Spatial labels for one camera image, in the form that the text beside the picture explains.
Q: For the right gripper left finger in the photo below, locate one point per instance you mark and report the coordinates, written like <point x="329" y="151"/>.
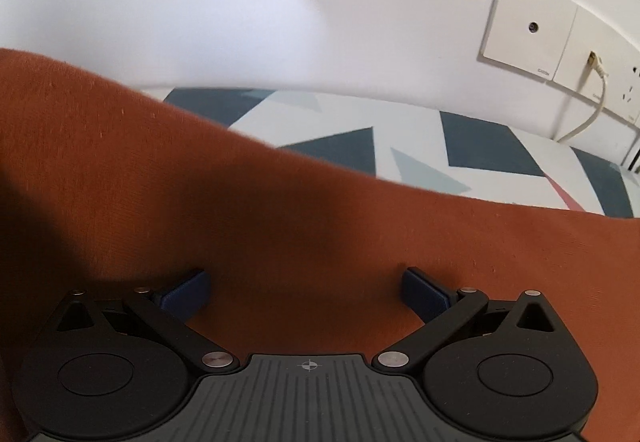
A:
<point x="144" y="332"/>

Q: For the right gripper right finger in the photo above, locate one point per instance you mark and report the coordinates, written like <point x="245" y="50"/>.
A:
<point x="466" y="332"/>

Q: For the rust orange garment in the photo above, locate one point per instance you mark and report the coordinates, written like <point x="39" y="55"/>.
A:
<point x="105" y="189"/>

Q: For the patterned table cover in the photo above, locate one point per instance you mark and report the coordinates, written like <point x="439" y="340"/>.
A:
<point x="420" y="147"/>

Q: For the five-hole power socket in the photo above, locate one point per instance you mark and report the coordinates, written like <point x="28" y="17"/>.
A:
<point x="621" y="61"/>

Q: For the coaxial wall plate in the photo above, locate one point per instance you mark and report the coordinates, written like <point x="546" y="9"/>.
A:
<point x="529" y="35"/>

